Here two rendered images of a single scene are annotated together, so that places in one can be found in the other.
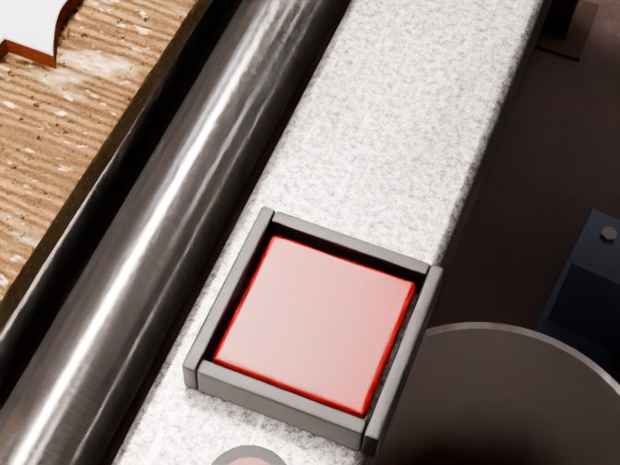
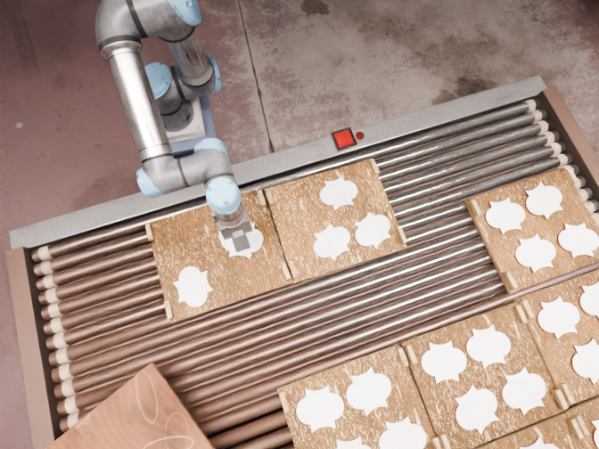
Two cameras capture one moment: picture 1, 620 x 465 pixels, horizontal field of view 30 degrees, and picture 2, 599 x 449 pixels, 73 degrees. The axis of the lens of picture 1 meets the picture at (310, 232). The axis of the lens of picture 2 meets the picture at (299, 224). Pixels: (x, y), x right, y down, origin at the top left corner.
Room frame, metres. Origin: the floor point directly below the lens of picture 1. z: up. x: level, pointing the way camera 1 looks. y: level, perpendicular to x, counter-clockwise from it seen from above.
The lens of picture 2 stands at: (0.83, 0.45, 2.28)
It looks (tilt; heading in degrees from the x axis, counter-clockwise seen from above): 73 degrees down; 225
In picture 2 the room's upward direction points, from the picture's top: 7 degrees clockwise
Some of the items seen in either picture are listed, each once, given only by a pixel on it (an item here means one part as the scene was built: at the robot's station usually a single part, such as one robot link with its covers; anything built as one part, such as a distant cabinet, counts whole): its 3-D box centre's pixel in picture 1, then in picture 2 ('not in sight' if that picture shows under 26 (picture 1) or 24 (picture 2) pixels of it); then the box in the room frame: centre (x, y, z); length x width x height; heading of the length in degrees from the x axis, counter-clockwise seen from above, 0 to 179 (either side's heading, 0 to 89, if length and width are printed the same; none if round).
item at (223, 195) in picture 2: not in sight; (225, 199); (0.74, 0.09, 1.36); 0.09 x 0.08 x 0.11; 70
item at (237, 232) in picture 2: not in sight; (234, 227); (0.75, 0.12, 1.20); 0.12 x 0.09 x 0.16; 73
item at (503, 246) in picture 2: not in sight; (540, 226); (-0.12, 0.68, 0.94); 0.41 x 0.35 x 0.04; 161
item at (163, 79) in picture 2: not in sight; (160, 87); (0.65, -0.48, 1.08); 0.13 x 0.12 x 0.14; 160
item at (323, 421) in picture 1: (315, 326); (344, 139); (0.21, 0.00, 0.92); 0.08 x 0.08 x 0.02; 71
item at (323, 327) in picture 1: (315, 327); (343, 139); (0.21, 0.00, 0.92); 0.06 x 0.06 x 0.01; 71
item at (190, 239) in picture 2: not in sight; (218, 253); (0.82, 0.07, 0.93); 0.41 x 0.35 x 0.02; 161
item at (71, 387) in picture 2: not in sight; (350, 289); (0.54, 0.44, 0.90); 1.95 x 0.05 x 0.05; 161
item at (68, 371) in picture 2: not in sight; (345, 276); (0.53, 0.39, 0.90); 1.95 x 0.05 x 0.05; 161
